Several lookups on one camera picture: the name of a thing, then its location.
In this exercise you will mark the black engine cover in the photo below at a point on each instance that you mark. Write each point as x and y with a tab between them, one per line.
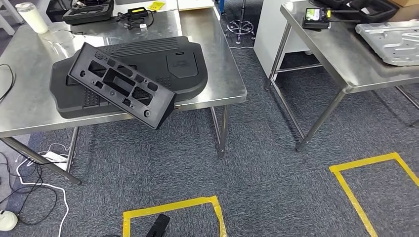
183	85

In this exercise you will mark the black foam tray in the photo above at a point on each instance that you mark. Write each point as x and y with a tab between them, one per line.
88	14

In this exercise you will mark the black round stool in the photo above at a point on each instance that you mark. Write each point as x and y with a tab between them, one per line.
241	26

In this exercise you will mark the stainless steel table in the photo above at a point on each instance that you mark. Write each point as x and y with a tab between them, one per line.
327	55

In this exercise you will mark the black adapter with yellow label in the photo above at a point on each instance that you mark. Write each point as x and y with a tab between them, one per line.
137	12

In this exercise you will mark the black robot body part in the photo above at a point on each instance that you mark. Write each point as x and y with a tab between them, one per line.
158	225

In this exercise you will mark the white power strip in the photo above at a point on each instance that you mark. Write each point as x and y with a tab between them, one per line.
55	158

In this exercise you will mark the black case with controller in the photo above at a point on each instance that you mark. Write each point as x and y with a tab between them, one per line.
91	2

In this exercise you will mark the blue shelving rack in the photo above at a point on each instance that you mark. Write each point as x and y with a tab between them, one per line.
222	6

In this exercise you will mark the small white connector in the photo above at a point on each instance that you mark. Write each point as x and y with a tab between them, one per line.
143	26

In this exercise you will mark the black box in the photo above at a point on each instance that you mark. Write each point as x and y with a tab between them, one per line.
55	9

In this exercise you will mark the black plastic licence plate bracket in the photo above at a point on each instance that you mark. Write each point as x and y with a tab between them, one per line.
163	108

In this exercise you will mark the yellow packet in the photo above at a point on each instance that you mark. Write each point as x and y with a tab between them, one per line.
156	5

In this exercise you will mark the silver stamped metal panel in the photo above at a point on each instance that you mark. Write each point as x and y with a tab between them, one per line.
392	42

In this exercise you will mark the white cabinet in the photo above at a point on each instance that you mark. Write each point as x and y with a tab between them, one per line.
265	32

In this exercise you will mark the cardboard box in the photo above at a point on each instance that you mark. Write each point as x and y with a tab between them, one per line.
406	2
196	4

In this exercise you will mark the black handheld device with screen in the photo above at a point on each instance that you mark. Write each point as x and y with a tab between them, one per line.
316	18

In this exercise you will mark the stainless steel workbench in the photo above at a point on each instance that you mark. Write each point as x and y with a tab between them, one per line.
212	65

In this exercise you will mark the cream insulated tumbler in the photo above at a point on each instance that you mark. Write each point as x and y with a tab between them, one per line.
32	18

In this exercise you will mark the yellow floor tape square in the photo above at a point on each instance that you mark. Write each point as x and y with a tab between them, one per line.
163	207
347	189

